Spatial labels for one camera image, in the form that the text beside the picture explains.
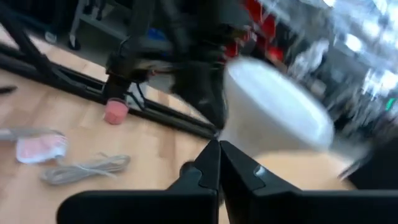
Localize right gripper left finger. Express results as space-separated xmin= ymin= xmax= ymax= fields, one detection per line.
xmin=56 ymin=139 xmax=222 ymax=224

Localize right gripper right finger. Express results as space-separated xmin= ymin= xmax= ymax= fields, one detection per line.
xmin=220 ymin=140 xmax=398 ymax=224

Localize white reflector lightbulb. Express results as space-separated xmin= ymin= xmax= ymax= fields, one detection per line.
xmin=218 ymin=57 xmax=336 ymax=158

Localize beige desk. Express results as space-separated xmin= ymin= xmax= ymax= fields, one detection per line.
xmin=253 ymin=151 xmax=357 ymax=191

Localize blue bin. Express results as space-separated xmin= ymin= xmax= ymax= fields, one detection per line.
xmin=146 ymin=27 xmax=169 ymax=43

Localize pink small cup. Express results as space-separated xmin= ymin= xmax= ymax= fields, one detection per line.
xmin=103 ymin=98 xmax=130 ymax=126

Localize red storage bins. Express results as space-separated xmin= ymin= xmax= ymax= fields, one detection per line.
xmin=223 ymin=0 xmax=285 ymax=62

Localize grey metal workbench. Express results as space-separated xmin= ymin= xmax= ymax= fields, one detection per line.
xmin=43 ymin=0 xmax=131 ymax=52

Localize black panel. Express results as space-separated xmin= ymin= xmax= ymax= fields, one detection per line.
xmin=340 ymin=121 xmax=398 ymax=190

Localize clear bag with pink card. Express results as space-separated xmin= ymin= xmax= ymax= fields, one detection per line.
xmin=0 ymin=128 xmax=69 ymax=165

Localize grey coiled cable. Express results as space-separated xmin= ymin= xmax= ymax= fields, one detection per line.
xmin=39 ymin=152 xmax=131 ymax=187

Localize black aluminium table frame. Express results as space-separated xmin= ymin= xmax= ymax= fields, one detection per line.
xmin=0 ymin=0 xmax=218 ymax=141

